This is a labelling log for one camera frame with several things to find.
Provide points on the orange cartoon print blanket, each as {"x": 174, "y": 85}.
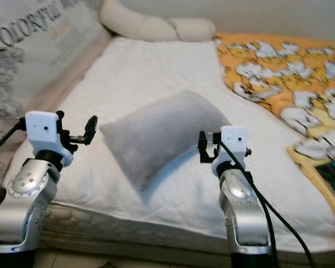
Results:
{"x": 285, "y": 72}

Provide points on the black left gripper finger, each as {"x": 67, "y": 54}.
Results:
{"x": 91, "y": 129}

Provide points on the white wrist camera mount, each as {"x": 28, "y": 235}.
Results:
{"x": 42, "y": 131}
{"x": 233, "y": 145}

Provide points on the white quilted mattress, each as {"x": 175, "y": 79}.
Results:
{"x": 151, "y": 67}

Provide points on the beige bed base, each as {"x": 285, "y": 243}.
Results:
{"x": 134, "y": 226}

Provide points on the long beige bolster pillow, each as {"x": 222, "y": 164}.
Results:
{"x": 139, "y": 22}

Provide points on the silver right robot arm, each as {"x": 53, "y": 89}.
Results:
{"x": 243, "y": 212}

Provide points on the dark printed packet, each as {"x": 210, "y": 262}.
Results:
{"x": 334, "y": 177}

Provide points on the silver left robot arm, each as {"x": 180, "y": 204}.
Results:
{"x": 22, "y": 212}

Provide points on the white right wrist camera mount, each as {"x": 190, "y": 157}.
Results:
{"x": 233, "y": 145}

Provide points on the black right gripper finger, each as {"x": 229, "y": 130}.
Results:
{"x": 204, "y": 148}

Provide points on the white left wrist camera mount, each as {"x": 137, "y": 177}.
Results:
{"x": 42, "y": 131}

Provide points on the grey plush pillow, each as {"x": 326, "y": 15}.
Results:
{"x": 162, "y": 134}

